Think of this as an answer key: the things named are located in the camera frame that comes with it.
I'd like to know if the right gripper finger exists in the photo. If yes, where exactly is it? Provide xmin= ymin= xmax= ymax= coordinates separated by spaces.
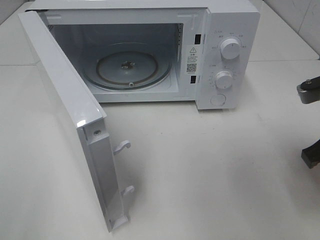
xmin=296 ymin=76 xmax=320 ymax=104
xmin=301 ymin=143 xmax=320 ymax=169

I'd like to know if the white microwave door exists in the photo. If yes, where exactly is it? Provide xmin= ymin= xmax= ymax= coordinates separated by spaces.
xmin=18 ymin=11 xmax=135 ymax=232

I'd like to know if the lower white timer knob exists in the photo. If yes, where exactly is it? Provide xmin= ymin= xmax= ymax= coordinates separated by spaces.
xmin=215 ymin=70 xmax=233 ymax=90

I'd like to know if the upper white power knob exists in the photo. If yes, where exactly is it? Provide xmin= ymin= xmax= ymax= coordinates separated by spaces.
xmin=219 ymin=37 xmax=241 ymax=60

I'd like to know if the round white door button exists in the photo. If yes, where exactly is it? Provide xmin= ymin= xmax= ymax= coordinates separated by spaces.
xmin=210 ymin=94 xmax=226 ymax=106

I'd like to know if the white microwave oven body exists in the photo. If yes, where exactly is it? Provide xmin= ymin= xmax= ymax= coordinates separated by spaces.
xmin=23 ymin=0 xmax=260 ymax=110

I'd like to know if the white warning label sticker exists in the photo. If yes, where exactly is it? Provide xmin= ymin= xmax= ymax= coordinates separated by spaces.
xmin=184 ymin=45 xmax=200 ymax=74

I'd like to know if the glass microwave turntable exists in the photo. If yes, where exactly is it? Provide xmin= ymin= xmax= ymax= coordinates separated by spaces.
xmin=82 ymin=42 xmax=172 ymax=91

